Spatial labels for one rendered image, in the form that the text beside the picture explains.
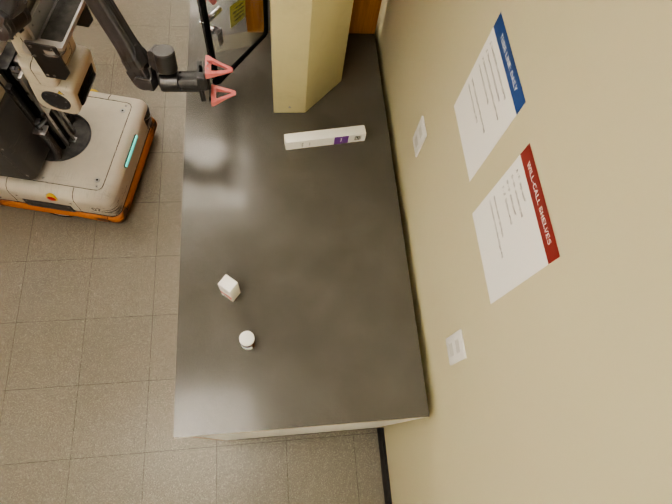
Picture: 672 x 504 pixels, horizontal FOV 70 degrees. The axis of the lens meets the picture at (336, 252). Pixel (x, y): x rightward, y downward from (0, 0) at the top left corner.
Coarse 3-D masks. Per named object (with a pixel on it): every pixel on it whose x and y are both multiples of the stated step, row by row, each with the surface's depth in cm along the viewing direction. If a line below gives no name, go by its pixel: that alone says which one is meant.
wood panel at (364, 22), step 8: (360, 0) 173; (368, 0) 173; (376, 0) 173; (352, 8) 176; (360, 8) 176; (368, 8) 176; (376, 8) 177; (352, 16) 179; (360, 16) 179; (368, 16) 180; (376, 16) 180; (352, 24) 183; (360, 24) 183; (368, 24) 183; (376, 24) 184; (352, 32) 186; (360, 32) 186; (368, 32) 187
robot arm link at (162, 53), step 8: (152, 48) 130; (160, 48) 131; (168, 48) 131; (152, 56) 131; (160, 56) 129; (168, 56) 129; (152, 64) 133; (160, 64) 131; (168, 64) 131; (176, 64) 134; (152, 72) 135; (160, 72) 133; (168, 72) 133; (136, 80) 136; (144, 80) 135; (152, 80) 136; (144, 88) 138; (152, 88) 137
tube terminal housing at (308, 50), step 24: (288, 0) 127; (312, 0) 128; (336, 0) 137; (288, 24) 134; (312, 24) 136; (336, 24) 147; (288, 48) 142; (312, 48) 145; (336, 48) 157; (288, 72) 152; (312, 72) 155; (336, 72) 169; (288, 96) 162; (312, 96) 167
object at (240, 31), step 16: (208, 0) 136; (224, 0) 142; (240, 0) 149; (256, 0) 157; (208, 16) 140; (224, 16) 147; (240, 16) 154; (256, 16) 162; (224, 32) 151; (240, 32) 159; (256, 32) 168; (224, 48) 156; (240, 48) 165
